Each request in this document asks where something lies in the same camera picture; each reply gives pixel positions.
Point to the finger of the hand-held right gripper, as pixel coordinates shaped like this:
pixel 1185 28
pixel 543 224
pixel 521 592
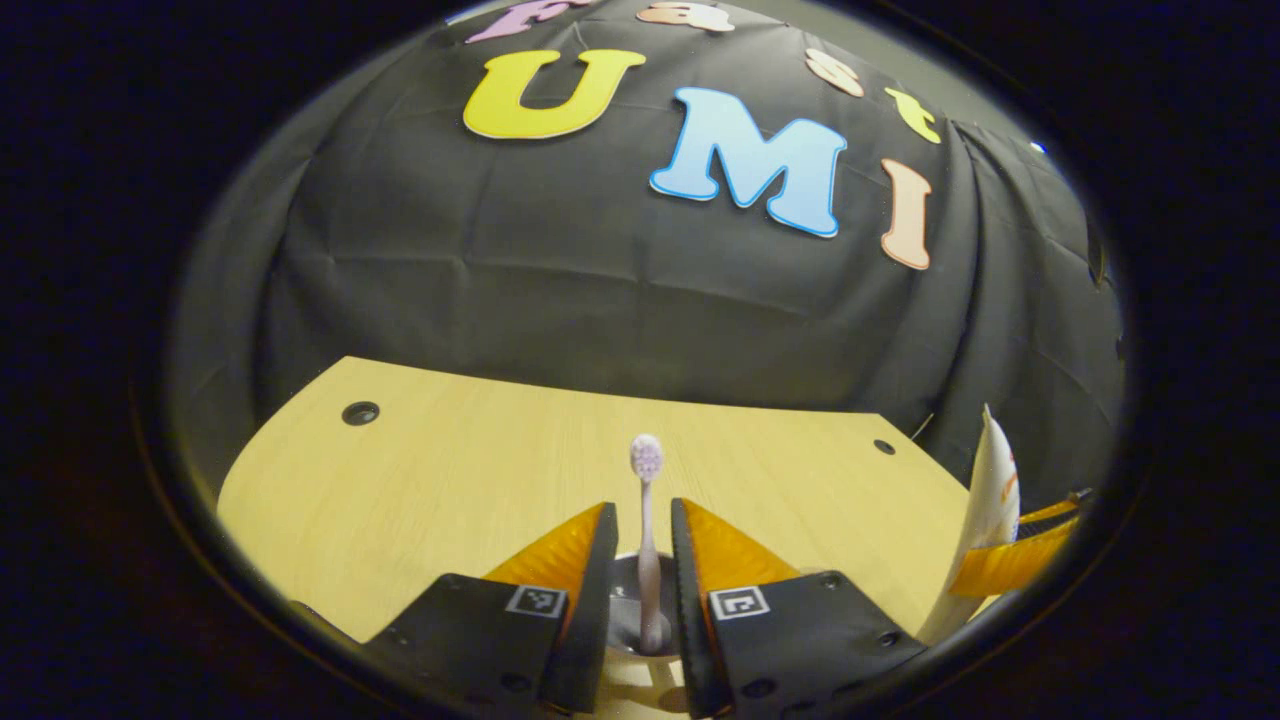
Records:
pixel 1050 510
pixel 1010 570

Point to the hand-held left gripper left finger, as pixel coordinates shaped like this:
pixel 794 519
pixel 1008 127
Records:
pixel 590 620

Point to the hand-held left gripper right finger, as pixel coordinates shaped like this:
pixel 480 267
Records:
pixel 690 620

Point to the white toothpaste tube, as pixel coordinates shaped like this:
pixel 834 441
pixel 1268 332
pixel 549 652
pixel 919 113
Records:
pixel 985 500

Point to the pale pink toothbrush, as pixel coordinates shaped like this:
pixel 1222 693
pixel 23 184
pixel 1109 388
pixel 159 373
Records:
pixel 648 560

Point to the wooden desktop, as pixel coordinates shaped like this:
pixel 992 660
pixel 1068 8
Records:
pixel 450 480

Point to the black backdrop cloth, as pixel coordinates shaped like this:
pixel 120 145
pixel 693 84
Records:
pixel 600 280

